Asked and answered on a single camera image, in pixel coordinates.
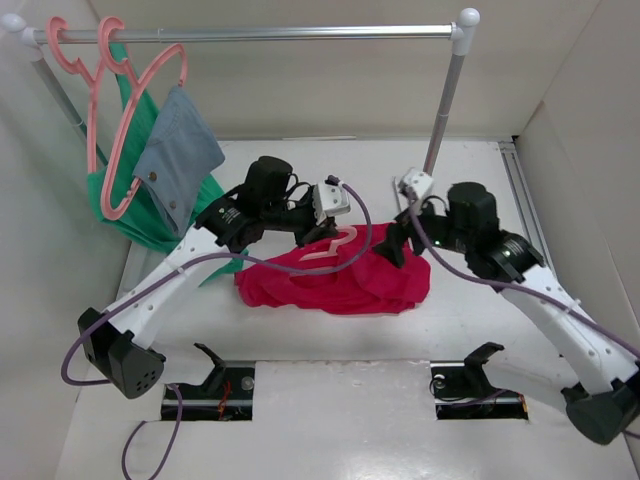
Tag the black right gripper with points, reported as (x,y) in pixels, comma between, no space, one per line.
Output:
(398,232)

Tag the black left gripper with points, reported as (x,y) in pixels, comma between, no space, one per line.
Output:
(313,231)

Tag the red t shirt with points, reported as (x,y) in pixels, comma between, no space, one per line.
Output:
(369,286)

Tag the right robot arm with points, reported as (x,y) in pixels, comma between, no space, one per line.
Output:
(597,382)

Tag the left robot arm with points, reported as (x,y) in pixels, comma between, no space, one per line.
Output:
(118,341)

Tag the green t shirt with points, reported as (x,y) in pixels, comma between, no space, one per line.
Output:
(142,223)

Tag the pink hanger with clothes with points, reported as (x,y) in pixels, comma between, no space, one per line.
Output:
(107,27)

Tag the blue denim garment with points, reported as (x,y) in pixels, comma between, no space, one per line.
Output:
(180,154)

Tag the metal clothes rack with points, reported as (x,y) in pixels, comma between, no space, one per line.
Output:
(83,44)

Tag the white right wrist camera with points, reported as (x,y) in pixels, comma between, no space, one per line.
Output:
(415,185)

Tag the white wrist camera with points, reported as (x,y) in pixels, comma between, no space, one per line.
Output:
(329,201)
(415,185)

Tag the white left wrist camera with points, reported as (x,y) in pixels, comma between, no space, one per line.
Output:
(329,201)

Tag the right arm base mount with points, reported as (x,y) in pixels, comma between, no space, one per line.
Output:
(461,390)

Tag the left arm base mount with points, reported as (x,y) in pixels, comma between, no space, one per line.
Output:
(201,386)

